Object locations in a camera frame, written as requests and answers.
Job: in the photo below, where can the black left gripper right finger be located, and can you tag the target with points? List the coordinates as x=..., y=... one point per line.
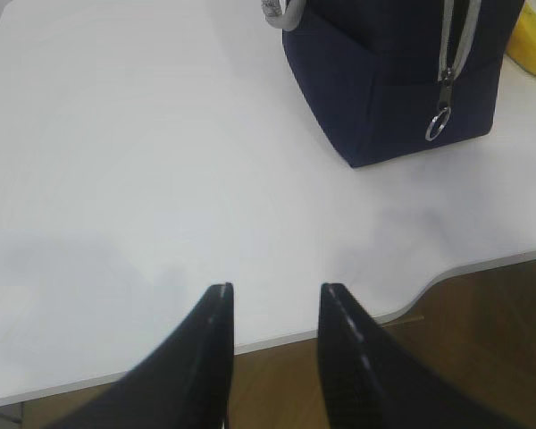
x=369, y=381

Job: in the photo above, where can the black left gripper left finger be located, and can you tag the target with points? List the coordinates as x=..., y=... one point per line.
x=184, y=383

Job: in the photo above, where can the navy blue lunch bag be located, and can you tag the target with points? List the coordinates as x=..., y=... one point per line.
x=386, y=79

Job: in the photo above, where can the yellow banana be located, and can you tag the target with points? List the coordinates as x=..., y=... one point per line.
x=521, y=47

